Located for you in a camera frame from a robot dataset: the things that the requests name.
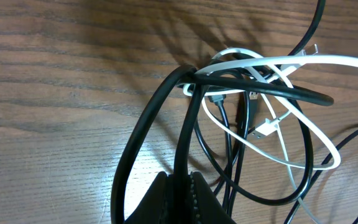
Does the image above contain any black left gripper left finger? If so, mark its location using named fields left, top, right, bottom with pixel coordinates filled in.
left=124, top=172, right=176, bottom=224

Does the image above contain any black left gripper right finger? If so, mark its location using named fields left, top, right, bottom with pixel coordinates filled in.
left=190, top=172, right=236, bottom=224

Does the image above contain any white USB cable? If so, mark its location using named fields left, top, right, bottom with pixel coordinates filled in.
left=182, top=44, right=358, bottom=224

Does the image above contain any thick black USB cable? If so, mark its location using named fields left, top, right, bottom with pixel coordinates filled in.
left=110, top=60, right=335, bottom=224

